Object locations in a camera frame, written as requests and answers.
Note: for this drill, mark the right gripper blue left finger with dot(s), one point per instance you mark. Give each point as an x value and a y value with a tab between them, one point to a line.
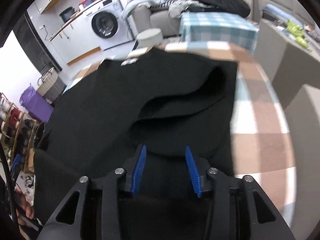
134	168

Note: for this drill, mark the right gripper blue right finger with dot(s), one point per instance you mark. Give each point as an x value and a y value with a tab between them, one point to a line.
198	173

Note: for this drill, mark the black knit sweater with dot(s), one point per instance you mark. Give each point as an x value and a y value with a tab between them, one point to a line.
165	101

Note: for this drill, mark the grey white clothes heap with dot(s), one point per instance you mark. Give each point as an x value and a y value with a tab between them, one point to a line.
175	8

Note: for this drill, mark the person left hand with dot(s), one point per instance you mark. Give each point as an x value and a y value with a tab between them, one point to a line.
24	204

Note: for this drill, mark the wooden shoe rack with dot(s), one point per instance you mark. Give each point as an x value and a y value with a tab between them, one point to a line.
17	132

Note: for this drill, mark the purple storage bag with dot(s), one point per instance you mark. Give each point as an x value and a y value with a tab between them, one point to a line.
35	104

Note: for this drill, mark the brown blue checkered tablecloth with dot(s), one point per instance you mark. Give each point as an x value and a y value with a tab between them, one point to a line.
262	146

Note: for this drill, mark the woven laundry basket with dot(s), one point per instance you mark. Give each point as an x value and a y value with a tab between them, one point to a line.
50	86

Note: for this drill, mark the round white stool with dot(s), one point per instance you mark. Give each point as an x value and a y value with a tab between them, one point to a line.
150	37

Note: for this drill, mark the light blue checkered cloth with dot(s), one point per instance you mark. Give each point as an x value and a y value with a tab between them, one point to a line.
218	26

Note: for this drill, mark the white front-load washing machine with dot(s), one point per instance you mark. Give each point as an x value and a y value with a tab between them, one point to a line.
106	28

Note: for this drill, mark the black pot on counter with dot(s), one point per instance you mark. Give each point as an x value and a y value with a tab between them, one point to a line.
66	14

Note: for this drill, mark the yellow green item on shelf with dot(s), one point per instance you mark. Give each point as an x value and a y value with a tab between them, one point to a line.
296	32

